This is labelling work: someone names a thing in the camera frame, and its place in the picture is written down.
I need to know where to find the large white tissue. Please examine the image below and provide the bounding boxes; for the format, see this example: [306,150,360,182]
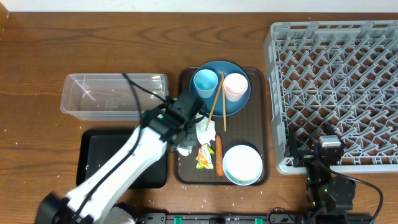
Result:
[195,116,216,145]

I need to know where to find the green orange snack wrapper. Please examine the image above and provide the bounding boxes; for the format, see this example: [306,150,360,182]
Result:
[195,144,215,169]

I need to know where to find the orange carrot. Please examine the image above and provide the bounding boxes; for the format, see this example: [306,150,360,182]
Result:
[215,134,224,177]

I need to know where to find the white bowl blue rim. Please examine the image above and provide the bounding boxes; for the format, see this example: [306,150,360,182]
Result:
[223,144,263,186]

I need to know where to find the small white tissue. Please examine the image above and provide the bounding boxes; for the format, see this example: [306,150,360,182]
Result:
[177,146,193,157]

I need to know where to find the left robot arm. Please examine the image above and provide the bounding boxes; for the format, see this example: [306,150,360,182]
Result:
[35,91,204,223]

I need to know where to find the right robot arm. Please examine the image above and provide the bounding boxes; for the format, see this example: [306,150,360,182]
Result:
[285,128,356,223]

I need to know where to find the grey dishwasher rack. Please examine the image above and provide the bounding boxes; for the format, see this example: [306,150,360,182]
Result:
[264,21,397,175]

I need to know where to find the dark blue plate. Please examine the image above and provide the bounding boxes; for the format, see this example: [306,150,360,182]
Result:
[189,61,251,117]

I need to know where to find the left wooden chopstick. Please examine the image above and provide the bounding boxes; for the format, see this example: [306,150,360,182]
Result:
[205,81,223,131]

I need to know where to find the wooden chopstick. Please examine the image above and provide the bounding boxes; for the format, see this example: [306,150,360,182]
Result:
[221,71,226,132]
[205,81,223,131]

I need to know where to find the brown serving tray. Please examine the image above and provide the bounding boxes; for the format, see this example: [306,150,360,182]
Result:
[174,67,270,185]

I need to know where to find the light blue cup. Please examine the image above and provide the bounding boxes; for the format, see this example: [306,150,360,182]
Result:
[193,69,218,98]

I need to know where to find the pink cup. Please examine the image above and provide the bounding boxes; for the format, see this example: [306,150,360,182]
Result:
[223,73,249,102]

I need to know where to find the right wooden chopstick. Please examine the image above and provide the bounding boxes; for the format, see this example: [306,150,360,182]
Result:
[221,71,226,132]

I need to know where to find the clear plastic bin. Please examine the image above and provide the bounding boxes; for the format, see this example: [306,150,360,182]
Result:
[60,73,169,121]

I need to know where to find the black plastic tray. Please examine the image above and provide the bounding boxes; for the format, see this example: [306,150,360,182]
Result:
[76,128,167,189]

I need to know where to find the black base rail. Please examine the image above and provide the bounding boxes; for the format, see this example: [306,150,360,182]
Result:
[136,212,371,224]

